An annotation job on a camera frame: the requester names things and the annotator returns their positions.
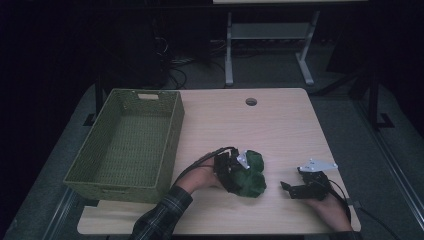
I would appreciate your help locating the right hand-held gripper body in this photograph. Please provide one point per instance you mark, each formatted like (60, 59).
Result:
(315, 188)

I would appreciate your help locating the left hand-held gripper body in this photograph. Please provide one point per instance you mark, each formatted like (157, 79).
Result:
(225, 168)

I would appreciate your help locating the green fuzzy cloth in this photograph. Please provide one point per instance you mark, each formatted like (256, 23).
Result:
(253, 181)

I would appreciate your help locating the green woven basket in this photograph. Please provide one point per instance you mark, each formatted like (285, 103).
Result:
(133, 143)

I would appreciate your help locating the person's left hand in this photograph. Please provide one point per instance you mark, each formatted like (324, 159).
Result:
(200, 175)

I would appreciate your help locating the person's right hand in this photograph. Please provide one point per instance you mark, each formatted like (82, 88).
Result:
(335, 213)

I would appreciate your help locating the grey tape strip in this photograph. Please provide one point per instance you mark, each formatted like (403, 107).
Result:
(348, 202)

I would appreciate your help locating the black metal stand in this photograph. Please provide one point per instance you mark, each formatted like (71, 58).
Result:
(375, 100)

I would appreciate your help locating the grey metal stand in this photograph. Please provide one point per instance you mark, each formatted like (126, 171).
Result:
(270, 30)

